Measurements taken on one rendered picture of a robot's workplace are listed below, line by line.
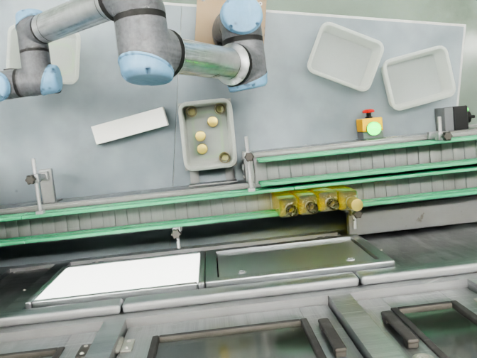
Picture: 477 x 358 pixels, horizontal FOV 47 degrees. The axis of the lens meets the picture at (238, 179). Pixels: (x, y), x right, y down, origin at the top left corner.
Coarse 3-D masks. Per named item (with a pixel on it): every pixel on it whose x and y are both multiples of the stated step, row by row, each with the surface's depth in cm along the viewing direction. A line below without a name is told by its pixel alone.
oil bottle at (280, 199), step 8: (272, 192) 172; (280, 192) 168; (288, 192) 166; (272, 200) 172; (280, 200) 155; (288, 200) 154; (296, 200) 154; (280, 208) 154; (280, 216) 156; (288, 216) 154; (296, 216) 156
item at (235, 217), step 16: (432, 192) 174; (448, 192) 171; (464, 192) 169; (144, 224) 170; (160, 224) 166; (176, 224) 165; (192, 224) 165; (0, 240) 168; (16, 240) 165; (32, 240) 163; (48, 240) 163
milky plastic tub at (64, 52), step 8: (8, 32) 169; (16, 32) 172; (8, 40) 169; (16, 40) 173; (56, 40) 177; (64, 40) 177; (72, 40) 177; (80, 40) 171; (8, 48) 170; (16, 48) 174; (56, 48) 177; (64, 48) 178; (72, 48) 178; (8, 56) 170; (16, 56) 174; (56, 56) 178; (64, 56) 178; (72, 56) 178; (8, 64) 170; (16, 64) 175; (56, 64) 178; (64, 64) 178; (72, 64) 178; (64, 72) 178; (72, 72) 178; (64, 80) 171; (72, 80) 172
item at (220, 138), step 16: (208, 112) 182; (224, 112) 182; (192, 128) 182; (208, 128) 182; (224, 128) 182; (192, 144) 182; (208, 144) 183; (224, 144) 183; (192, 160) 183; (208, 160) 183
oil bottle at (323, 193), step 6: (318, 192) 157; (324, 192) 155; (330, 192) 155; (336, 192) 156; (318, 198) 156; (324, 198) 154; (336, 198) 154; (318, 204) 157; (324, 204) 154; (324, 210) 155; (330, 210) 155
